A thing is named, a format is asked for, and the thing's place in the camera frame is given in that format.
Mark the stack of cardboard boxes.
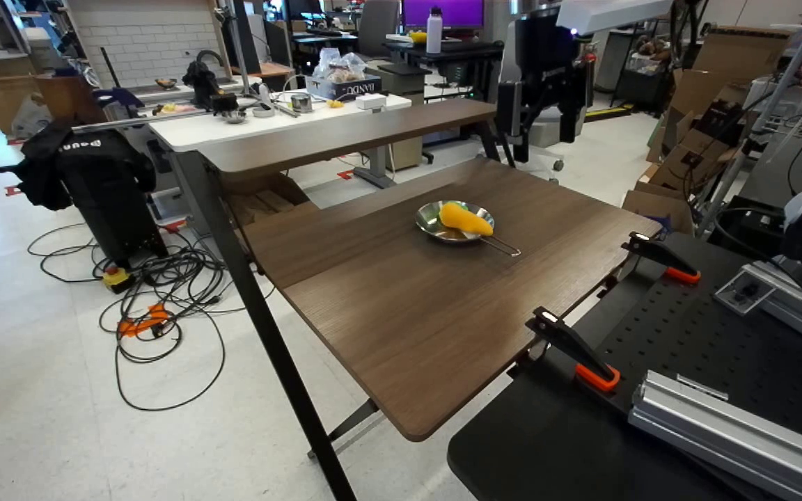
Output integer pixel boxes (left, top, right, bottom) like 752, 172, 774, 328
622, 26, 794, 235

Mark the box with plastic bags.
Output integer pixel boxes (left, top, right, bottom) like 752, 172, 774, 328
305, 47, 383, 101

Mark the yellow emergency stop box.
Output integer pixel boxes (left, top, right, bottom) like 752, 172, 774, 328
102, 265, 132, 294

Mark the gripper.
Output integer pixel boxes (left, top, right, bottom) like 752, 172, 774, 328
497, 14, 589, 144

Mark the white water bottle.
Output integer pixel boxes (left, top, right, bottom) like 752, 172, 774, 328
425, 6, 444, 55

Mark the stack of wooden boards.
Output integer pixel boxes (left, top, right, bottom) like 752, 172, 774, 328
223, 173, 320, 228

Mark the tangle of black cables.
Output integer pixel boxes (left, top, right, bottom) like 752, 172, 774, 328
26, 221, 278, 413

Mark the orange power strip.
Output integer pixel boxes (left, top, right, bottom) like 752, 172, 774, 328
117, 303, 171, 340

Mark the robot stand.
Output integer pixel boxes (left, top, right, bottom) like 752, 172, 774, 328
446, 233, 802, 501

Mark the white office chair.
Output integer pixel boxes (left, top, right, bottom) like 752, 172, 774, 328
497, 21, 591, 183

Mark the black clamp with orange handle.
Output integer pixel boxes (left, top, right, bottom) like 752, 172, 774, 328
525, 307, 622, 393
620, 232, 702, 285

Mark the black machine with black cloth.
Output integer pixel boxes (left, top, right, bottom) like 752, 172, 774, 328
0, 121, 169, 269

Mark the white table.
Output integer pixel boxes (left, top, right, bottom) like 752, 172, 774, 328
147, 93, 414, 190

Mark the white brick panel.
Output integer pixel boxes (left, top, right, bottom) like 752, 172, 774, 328
65, 0, 236, 91

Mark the monitor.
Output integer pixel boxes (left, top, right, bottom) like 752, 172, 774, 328
401, 0, 486, 31

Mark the black desk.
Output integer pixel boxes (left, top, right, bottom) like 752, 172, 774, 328
383, 40, 507, 104

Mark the black tap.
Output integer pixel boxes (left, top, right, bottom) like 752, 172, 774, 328
182, 49, 240, 114

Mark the grey office chair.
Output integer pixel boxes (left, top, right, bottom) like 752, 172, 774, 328
355, 0, 402, 61

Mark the silver metal pan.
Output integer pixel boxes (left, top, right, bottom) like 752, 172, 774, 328
414, 200, 522, 258

